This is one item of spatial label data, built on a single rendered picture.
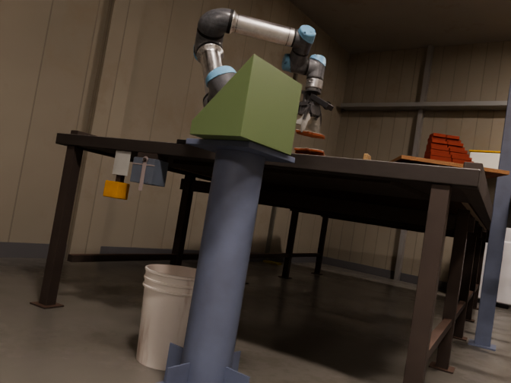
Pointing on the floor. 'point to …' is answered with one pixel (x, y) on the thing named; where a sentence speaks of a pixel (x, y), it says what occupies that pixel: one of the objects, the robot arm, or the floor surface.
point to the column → (221, 264)
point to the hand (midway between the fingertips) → (310, 134)
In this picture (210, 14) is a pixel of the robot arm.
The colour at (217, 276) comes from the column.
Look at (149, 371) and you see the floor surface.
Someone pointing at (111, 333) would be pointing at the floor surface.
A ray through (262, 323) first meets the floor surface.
